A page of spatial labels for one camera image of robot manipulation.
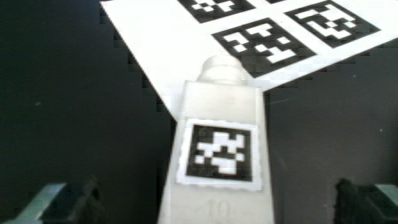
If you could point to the white table leg tagged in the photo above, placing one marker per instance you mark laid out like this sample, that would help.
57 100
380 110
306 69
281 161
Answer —
217 191

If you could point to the white marker sheet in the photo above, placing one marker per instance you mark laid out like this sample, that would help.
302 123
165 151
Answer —
288 36

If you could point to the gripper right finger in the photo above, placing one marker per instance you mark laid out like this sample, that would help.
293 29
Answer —
366 203

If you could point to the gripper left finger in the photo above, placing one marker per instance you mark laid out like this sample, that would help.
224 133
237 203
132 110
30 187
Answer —
66 204

